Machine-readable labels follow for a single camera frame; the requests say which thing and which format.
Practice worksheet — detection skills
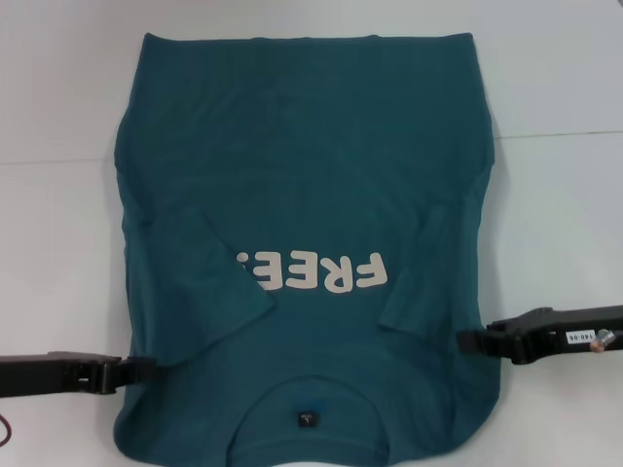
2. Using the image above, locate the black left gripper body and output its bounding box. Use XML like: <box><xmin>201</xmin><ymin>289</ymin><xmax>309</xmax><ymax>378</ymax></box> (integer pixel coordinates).
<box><xmin>0</xmin><ymin>350</ymin><xmax>124</xmax><ymax>399</ymax></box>

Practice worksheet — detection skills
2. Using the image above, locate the teal blue FREE t-shirt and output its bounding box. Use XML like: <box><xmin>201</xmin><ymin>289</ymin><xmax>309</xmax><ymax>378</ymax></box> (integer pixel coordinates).
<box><xmin>111</xmin><ymin>31</ymin><xmax>506</xmax><ymax>435</ymax></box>

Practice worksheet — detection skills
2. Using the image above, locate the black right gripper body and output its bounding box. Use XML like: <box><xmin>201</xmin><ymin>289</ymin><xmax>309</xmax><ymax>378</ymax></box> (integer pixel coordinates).
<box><xmin>486</xmin><ymin>304</ymin><xmax>623</xmax><ymax>367</ymax></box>

